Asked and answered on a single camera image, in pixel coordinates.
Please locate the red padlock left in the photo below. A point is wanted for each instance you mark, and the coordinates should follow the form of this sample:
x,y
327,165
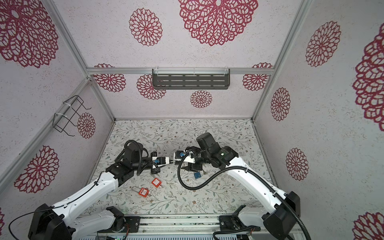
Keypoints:
x,y
143,192

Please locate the red padlock middle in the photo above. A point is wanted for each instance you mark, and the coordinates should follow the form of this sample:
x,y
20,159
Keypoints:
x,y
156,183

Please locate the blue padlock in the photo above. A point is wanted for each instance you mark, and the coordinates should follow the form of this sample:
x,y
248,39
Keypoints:
x,y
199,175

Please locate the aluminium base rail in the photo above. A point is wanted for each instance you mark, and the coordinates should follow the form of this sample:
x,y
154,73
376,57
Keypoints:
x,y
179,227

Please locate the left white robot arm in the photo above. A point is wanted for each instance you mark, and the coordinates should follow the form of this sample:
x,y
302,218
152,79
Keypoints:
x,y
62,221

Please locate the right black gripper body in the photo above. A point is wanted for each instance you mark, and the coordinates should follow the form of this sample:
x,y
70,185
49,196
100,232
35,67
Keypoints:
x,y
197,166

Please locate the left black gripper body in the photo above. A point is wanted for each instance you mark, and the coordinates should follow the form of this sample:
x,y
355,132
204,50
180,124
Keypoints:
x,y
155,171

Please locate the black wire wall basket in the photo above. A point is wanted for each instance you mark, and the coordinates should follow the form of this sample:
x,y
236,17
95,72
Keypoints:
x,y
61,120

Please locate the red padlock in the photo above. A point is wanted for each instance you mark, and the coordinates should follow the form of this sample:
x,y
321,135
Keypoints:
x,y
143,192
156,183

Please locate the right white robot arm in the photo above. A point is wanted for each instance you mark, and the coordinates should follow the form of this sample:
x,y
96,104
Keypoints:
x,y
281,210

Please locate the grey slotted wall shelf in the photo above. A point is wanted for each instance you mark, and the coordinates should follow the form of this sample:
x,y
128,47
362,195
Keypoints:
x,y
191,79

